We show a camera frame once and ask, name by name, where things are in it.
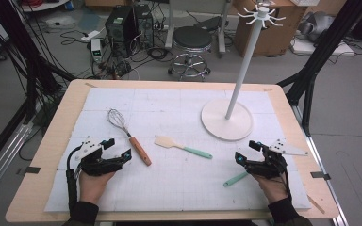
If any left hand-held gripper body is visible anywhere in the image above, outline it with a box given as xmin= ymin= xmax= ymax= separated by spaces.
xmin=74 ymin=136 xmax=125 ymax=177

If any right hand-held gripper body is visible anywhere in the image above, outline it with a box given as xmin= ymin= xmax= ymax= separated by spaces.
xmin=244 ymin=138 xmax=309 ymax=180

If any wire whisk with wooden handle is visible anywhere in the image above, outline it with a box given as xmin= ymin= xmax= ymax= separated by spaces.
xmin=106 ymin=108 xmax=153 ymax=167

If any beige brush with green handle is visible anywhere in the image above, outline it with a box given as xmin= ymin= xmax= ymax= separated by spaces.
xmin=222 ymin=170 xmax=249 ymax=188

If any white hook rack stand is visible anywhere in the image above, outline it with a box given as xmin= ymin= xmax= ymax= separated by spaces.
xmin=200 ymin=4 xmax=287 ymax=142

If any beige spatula with green handle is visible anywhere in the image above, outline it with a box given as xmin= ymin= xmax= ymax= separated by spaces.
xmin=154 ymin=135 xmax=214 ymax=160

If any person's left hand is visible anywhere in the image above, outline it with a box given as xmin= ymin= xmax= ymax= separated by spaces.
xmin=78 ymin=170 xmax=117 ymax=206

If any person's right hand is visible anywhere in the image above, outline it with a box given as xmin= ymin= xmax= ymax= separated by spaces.
xmin=253 ymin=173 xmax=288 ymax=205

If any white foam mat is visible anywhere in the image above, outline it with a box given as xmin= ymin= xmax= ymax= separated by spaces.
xmin=43 ymin=87 xmax=312 ymax=213

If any wooden table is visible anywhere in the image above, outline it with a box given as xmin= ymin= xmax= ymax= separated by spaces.
xmin=5 ymin=78 xmax=340 ymax=223

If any black tape strip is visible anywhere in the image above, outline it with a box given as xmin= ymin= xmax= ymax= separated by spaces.
xmin=16 ymin=166 xmax=41 ymax=175
xmin=310 ymin=171 xmax=332 ymax=181

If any thin wooden strip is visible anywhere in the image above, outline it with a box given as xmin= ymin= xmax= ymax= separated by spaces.
xmin=306 ymin=194 xmax=326 ymax=215

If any white power supply unit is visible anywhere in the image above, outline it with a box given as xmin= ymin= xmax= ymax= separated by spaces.
xmin=90 ymin=38 xmax=104 ymax=64

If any white power strip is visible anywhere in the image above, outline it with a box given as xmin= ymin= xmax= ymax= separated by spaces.
xmin=80 ymin=29 xmax=102 ymax=43

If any large black computer tower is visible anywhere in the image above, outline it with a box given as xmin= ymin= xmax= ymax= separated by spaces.
xmin=104 ymin=5 xmax=140 ymax=58

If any brown cardboard box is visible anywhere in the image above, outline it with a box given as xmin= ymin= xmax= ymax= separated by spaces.
xmin=233 ymin=0 xmax=307 ymax=58

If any white flat board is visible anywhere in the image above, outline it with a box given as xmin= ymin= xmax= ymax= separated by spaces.
xmin=290 ymin=37 xmax=356 ymax=57

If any slim black computer tower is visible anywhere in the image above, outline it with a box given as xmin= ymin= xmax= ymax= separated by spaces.
xmin=134 ymin=4 xmax=155 ymax=50

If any black round stool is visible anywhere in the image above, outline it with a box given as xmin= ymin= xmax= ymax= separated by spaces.
xmin=168 ymin=25 xmax=213 ymax=82

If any black flat device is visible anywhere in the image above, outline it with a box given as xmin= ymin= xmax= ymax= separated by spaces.
xmin=194 ymin=15 xmax=222 ymax=32

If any grey bag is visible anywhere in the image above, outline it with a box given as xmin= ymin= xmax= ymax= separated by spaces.
xmin=298 ymin=11 xmax=336 ymax=43

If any white round table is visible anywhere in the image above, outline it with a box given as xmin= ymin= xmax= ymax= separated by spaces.
xmin=20 ymin=0 xmax=70 ymax=13

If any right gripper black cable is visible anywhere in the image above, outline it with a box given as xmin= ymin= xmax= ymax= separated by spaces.
xmin=279 ymin=170 xmax=293 ymax=202

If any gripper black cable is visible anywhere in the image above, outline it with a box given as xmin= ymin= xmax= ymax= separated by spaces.
xmin=279 ymin=170 xmax=293 ymax=202
xmin=65 ymin=145 xmax=83 ymax=211

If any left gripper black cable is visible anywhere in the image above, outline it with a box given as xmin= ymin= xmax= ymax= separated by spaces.
xmin=65 ymin=145 xmax=83 ymax=211

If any aluminium rail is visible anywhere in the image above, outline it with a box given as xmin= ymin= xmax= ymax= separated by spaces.
xmin=0 ymin=121 xmax=34 ymax=206
xmin=290 ymin=105 xmax=350 ymax=226

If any coiled black cable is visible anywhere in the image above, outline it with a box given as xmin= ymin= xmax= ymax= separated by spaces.
xmin=146 ymin=46 xmax=173 ymax=63

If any black metal frame stand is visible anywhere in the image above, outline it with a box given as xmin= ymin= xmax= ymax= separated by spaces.
xmin=0 ymin=0 xmax=76 ymax=126
xmin=276 ymin=0 xmax=362 ymax=137

